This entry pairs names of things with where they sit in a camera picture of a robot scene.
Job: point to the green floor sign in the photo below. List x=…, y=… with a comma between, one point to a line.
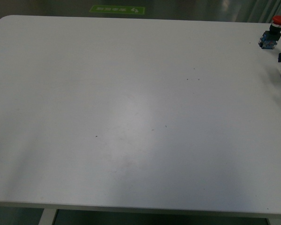
x=129, y=10

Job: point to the right grey curtain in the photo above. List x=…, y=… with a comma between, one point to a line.
x=263, y=11

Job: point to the white table leg frame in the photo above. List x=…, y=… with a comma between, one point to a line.
x=48, y=217

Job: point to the red push button switch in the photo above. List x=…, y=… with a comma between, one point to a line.
x=270, y=38

